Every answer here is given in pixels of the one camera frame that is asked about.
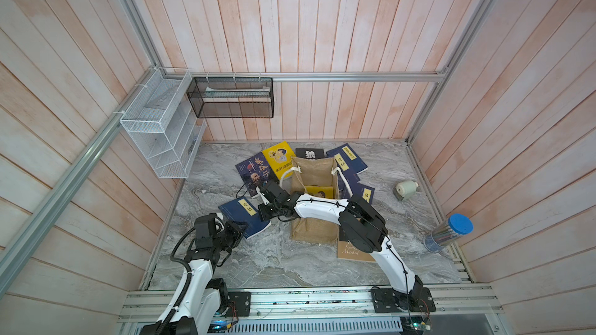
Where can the black wire mesh basket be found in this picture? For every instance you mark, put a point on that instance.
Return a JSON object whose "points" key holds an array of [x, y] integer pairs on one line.
{"points": [[232, 97]]}

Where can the navy book yellow label middle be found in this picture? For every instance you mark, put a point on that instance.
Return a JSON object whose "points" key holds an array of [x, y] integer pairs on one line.
{"points": [[347, 182]]}

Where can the burlap canvas tote bag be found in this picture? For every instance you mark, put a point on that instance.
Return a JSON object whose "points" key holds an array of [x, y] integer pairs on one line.
{"points": [[319, 217]]}

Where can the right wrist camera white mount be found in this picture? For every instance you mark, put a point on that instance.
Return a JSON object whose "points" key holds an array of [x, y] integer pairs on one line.
{"points": [[264, 200]]}

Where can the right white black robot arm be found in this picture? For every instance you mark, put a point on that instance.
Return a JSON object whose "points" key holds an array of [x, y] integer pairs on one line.
{"points": [[364, 228]]}

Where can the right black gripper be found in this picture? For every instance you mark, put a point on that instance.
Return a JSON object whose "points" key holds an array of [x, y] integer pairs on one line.
{"points": [[262, 213]]}

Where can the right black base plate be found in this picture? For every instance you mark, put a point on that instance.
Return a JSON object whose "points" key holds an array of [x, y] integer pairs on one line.
{"points": [[387, 300]]}

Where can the dark old man book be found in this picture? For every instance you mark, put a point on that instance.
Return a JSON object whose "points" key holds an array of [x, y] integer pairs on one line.
{"points": [[254, 172]]}

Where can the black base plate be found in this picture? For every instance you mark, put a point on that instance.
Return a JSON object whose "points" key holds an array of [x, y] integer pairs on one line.
{"points": [[238, 304], [387, 300]]}

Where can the brown gold cover book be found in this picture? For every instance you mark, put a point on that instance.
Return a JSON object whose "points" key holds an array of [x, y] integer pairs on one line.
{"points": [[346, 251]]}

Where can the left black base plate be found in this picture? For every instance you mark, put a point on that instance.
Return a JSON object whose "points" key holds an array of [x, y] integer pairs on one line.
{"points": [[238, 304]]}

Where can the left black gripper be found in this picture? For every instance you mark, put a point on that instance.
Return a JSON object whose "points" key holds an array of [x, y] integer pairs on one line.
{"points": [[237, 232]]}

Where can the white wire mesh shelf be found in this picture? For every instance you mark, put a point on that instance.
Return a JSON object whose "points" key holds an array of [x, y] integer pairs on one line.
{"points": [[161, 122]]}

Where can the navy book yijing label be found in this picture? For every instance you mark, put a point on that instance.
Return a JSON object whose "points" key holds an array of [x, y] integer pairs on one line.
{"points": [[365, 191]]}

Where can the yellow cartoon book front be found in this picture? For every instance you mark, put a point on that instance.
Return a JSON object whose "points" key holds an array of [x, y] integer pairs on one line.
{"points": [[326, 192]]}

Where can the clear jar blue lid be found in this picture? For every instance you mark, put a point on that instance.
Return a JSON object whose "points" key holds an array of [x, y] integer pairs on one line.
{"points": [[454, 227]]}

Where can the aluminium mounting rail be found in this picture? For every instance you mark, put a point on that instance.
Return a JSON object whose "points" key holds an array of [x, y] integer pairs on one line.
{"points": [[356, 301]]}

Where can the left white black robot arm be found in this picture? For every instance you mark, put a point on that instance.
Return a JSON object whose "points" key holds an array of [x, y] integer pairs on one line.
{"points": [[201, 303]]}

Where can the yellow cartoon book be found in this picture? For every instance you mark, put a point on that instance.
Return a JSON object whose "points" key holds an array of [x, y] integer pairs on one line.
{"points": [[279, 158], [326, 192]]}

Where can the black wolf title book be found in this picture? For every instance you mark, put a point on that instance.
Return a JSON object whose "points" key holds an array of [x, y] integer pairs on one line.
{"points": [[310, 153]]}

